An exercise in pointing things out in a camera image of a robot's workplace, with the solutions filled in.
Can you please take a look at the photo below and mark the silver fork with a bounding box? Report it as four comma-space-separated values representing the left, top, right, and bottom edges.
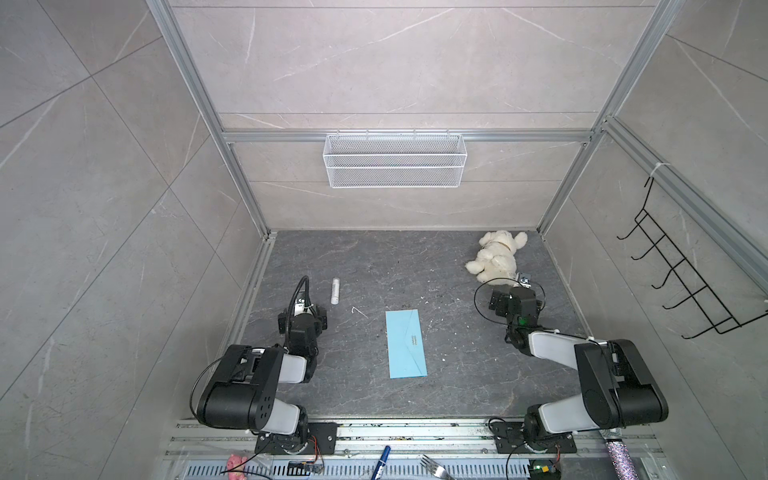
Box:
420, 455, 454, 480

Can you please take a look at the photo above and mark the white plush teddy bear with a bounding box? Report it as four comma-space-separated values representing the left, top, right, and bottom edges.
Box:
465, 230, 528, 286

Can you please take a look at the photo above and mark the pink small object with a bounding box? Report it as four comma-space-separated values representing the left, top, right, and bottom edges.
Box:
226, 455, 248, 480

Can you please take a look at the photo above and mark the black wire hook rack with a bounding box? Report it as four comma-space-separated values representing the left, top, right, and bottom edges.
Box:
616, 177, 767, 340

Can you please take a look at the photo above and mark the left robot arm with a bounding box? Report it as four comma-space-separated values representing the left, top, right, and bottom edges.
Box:
189, 275, 328, 454

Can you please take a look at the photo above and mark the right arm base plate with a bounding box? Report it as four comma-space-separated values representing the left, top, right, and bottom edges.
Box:
487, 419, 577, 454

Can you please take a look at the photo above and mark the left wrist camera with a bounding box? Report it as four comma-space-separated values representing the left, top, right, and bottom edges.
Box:
293, 302, 318, 318

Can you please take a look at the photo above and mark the light blue envelope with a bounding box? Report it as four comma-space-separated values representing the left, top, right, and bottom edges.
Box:
385, 310, 428, 379

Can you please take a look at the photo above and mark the white glue stick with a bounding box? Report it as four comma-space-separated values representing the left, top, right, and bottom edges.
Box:
330, 278, 340, 305

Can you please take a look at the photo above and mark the glitter pink microphone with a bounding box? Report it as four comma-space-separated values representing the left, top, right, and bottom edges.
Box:
601, 430, 640, 480

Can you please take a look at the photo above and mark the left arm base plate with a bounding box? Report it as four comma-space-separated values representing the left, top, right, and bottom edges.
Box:
255, 422, 339, 455

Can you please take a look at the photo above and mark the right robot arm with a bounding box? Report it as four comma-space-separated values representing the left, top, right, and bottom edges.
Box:
481, 277, 669, 453

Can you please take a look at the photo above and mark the white wire mesh basket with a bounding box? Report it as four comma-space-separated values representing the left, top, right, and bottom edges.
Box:
323, 133, 468, 189

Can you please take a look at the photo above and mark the blue marker pen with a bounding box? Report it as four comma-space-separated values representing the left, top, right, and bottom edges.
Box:
370, 445, 391, 480

